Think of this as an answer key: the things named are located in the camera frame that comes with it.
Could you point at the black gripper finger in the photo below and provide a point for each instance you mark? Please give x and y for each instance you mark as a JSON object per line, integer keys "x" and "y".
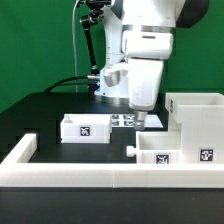
{"x": 139, "y": 122}

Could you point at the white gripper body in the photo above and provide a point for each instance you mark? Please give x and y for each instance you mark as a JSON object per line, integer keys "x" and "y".
{"x": 136, "y": 80}

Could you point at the white front drawer with tag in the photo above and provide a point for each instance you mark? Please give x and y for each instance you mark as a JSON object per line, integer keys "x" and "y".
{"x": 156, "y": 147}

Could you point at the white drawer with tag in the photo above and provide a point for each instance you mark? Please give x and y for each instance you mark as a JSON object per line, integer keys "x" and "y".
{"x": 156, "y": 147}
{"x": 86, "y": 128}

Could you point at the white drawer cabinet box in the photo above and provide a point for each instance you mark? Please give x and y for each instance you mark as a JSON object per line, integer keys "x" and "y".
{"x": 199, "y": 117}

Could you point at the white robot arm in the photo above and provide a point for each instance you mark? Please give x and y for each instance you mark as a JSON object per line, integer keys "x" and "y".
{"x": 139, "y": 39}

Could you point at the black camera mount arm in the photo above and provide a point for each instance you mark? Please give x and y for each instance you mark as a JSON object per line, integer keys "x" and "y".
{"x": 87, "y": 22}

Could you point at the white U-shaped fence wall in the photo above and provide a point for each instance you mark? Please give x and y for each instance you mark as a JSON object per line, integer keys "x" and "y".
{"x": 16, "y": 170}

